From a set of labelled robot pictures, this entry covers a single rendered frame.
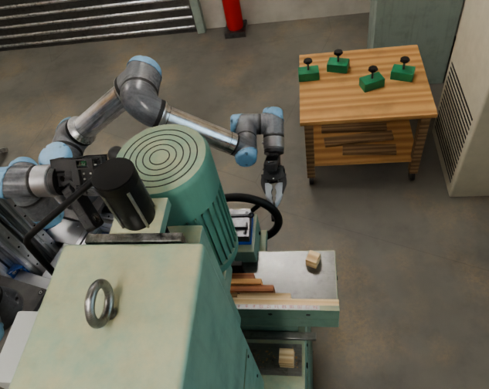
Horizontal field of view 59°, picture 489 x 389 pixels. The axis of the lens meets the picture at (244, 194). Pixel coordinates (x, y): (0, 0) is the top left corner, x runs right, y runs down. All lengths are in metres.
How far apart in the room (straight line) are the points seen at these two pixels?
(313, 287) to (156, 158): 0.66
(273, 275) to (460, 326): 1.19
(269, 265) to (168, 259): 0.70
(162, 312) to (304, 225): 1.90
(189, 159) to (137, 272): 0.22
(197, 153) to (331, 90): 1.68
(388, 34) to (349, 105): 0.84
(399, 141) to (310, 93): 0.60
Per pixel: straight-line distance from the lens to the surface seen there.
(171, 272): 0.60
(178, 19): 4.05
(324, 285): 1.25
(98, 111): 1.59
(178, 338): 0.56
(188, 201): 0.73
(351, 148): 2.51
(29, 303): 1.61
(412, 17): 2.97
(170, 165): 0.74
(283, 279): 1.26
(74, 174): 1.01
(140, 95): 1.37
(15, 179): 1.09
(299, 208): 2.49
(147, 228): 0.65
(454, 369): 2.18
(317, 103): 2.29
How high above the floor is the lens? 2.02
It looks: 51 degrees down
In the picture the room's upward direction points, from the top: 14 degrees counter-clockwise
